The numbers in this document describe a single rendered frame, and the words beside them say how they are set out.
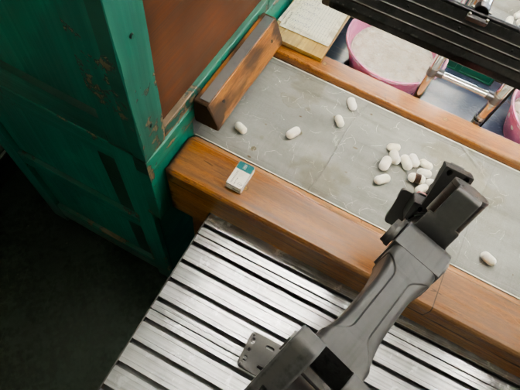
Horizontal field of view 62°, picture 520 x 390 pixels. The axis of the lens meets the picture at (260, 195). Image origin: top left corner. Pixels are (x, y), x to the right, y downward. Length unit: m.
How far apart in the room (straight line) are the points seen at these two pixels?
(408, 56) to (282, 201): 0.58
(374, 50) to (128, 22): 0.77
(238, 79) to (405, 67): 0.48
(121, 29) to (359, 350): 0.47
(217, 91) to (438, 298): 0.58
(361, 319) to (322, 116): 0.64
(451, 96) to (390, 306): 0.88
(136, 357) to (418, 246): 0.56
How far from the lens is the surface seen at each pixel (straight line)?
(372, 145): 1.03
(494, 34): 0.80
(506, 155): 1.13
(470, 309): 0.93
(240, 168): 0.88
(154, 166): 0.87
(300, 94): 1.07
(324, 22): 1.20
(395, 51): 1.26
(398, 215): 0.76
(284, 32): 1.15
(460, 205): 0.63
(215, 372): 0.88
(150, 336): 0.90
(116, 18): 0.59
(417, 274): 0.56
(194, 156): 0.92
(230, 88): 0.93
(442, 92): 1.30
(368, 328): 0.49
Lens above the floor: 1.55
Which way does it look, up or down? 63 degrees down
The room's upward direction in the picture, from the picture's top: 11 degrees clockwise
